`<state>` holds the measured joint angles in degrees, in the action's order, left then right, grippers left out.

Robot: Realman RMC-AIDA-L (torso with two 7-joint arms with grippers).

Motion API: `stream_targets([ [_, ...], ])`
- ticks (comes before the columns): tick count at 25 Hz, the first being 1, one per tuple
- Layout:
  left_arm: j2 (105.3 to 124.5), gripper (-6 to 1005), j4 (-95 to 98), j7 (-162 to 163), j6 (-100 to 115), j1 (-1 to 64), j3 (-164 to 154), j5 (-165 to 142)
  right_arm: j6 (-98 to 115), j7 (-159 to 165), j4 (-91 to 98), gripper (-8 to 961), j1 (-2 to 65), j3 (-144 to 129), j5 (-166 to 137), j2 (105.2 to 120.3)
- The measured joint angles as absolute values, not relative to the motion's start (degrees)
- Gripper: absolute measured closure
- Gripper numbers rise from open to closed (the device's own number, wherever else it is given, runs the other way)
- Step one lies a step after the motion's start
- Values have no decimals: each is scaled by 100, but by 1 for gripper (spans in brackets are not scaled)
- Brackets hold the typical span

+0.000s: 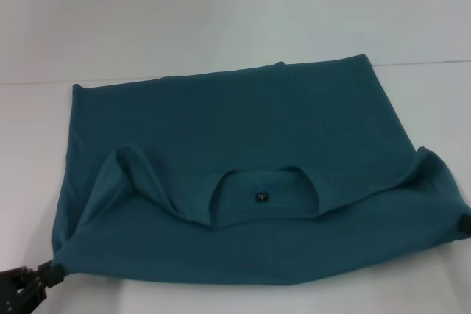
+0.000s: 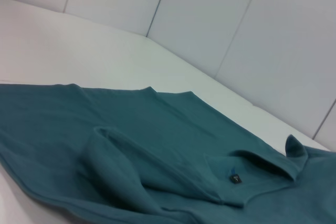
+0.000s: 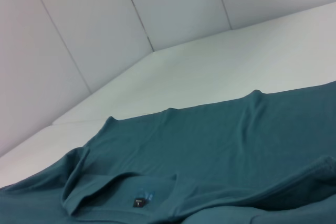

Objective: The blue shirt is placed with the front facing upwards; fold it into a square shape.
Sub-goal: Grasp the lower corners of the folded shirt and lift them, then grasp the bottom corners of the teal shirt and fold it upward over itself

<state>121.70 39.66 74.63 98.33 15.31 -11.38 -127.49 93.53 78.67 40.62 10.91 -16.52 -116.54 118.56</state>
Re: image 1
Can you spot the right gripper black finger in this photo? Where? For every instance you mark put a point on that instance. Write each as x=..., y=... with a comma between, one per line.
x=465, y=224

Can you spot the blue shirt with FREE print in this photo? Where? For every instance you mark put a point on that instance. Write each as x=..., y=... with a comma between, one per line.
x=239, y=126

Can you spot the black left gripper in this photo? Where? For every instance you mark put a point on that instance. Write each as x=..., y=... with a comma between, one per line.
x=13, y=292

